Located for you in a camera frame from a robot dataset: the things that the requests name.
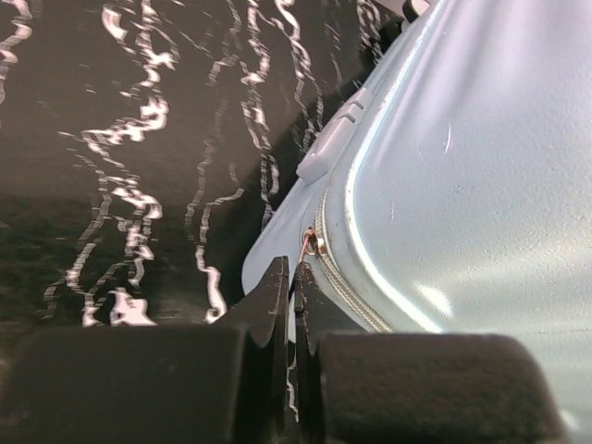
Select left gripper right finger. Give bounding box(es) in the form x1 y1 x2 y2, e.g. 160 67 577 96
293 263 569 443

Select mint green suitcase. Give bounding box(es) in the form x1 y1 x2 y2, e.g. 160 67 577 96
241 1 591 443

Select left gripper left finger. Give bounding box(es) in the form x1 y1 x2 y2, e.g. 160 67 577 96
1 257 290 443

